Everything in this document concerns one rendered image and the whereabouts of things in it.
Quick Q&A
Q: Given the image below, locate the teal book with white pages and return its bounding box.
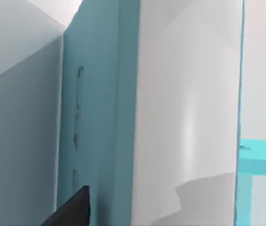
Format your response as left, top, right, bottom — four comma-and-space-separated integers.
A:
56, 0, 245, 226

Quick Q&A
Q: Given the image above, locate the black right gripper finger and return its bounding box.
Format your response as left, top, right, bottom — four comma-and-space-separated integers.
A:
39, 185, 91, 226

